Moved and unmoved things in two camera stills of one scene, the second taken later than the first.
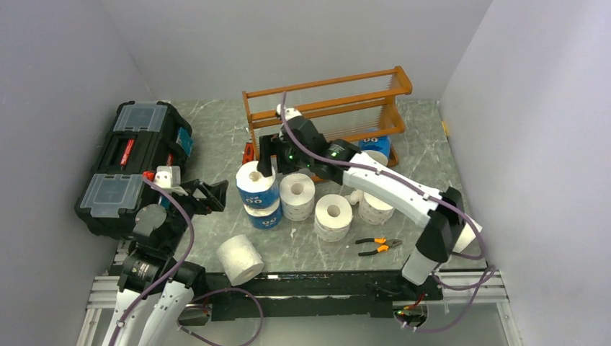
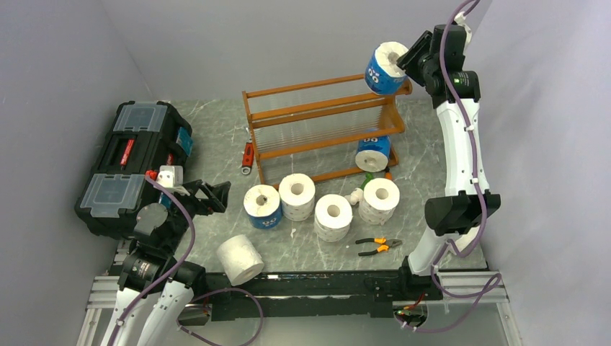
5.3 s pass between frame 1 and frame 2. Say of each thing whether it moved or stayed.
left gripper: stayed
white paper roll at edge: stayed
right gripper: moved
